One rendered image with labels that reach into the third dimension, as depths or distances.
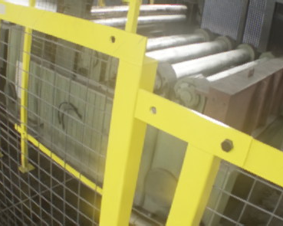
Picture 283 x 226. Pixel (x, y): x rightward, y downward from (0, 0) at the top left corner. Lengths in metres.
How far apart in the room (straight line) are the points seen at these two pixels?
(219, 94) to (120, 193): 1.72
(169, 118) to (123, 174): 0.17
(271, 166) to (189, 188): 0.16
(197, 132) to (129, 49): 0.18
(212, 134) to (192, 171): 0.08
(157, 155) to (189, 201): 2.30
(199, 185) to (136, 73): 0.21
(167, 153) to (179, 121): 2.28
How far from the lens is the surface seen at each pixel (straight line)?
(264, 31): 11.25
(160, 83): 2.77
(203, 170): 0.59
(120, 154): 0.68
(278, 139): 4.67
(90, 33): 0.67
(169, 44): 4.06
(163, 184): 2.93
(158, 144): 2.88
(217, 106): 2.39
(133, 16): 2.14
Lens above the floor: 2.07
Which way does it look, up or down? 24 degrees down
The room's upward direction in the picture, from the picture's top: 10 degrees clockwise
